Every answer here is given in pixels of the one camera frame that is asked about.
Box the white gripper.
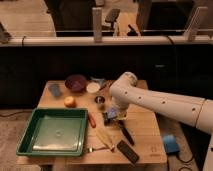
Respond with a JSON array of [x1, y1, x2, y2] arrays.
[[112, 98, 129, 118]]

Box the wooden table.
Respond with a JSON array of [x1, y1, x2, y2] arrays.
[[17, 81, 167, 165]]

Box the small black clip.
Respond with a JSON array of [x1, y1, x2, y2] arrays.
[[102, 112, 111, 125]]

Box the orange fruit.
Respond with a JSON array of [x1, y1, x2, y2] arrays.
[[64, 96, 76, 108]]

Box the black office chair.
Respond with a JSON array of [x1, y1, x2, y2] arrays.
[[102, 9, 120, 30]]

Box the small metal cup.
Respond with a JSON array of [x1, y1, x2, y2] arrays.
[[95, 96, 105, 109]]

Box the green plastic tray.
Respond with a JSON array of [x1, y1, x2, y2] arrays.
[[16, 108, 88, 157]]

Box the orange carrot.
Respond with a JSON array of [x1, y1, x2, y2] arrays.
[[88, 113, 96, 128]]

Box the black handled knife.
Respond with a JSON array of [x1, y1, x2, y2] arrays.
[[117, 120, 135, 145]]

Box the black remote control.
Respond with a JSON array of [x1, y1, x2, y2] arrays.
[[117, 140, 139, 164]]

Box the blue cup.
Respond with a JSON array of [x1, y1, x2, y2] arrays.
[[48, 83, 61, 97]]

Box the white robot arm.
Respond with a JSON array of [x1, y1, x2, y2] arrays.
[[109, 72, 213, 171]]

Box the yellow corn cob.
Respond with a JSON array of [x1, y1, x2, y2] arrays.
[[95, 127, 115, 151]]

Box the metal fork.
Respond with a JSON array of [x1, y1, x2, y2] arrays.
[[84, 147, 108, 154]]

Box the purple bowl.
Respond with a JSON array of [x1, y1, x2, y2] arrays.
[[65, 74, 87, 93]]

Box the light blue cloth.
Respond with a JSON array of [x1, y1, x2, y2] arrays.
[[90, 77, 106, 88]]

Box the white railing bar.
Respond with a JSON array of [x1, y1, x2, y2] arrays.
[[0, 35, 213, 47]]

